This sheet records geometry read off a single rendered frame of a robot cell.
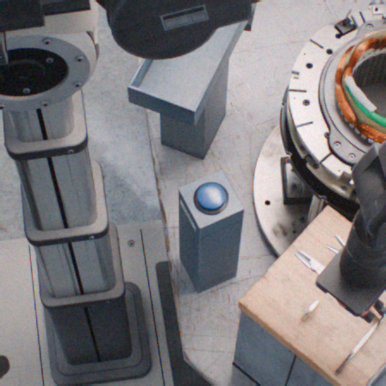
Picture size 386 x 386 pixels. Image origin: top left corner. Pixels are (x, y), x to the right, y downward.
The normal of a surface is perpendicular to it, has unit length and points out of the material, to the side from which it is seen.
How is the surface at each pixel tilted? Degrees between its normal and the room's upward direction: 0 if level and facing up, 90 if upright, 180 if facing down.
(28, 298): 0
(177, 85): 0
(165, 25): 82
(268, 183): 0
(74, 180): 90
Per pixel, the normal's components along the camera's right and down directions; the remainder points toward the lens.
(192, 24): 0.15, 0.81
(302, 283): 0.00, -0.45
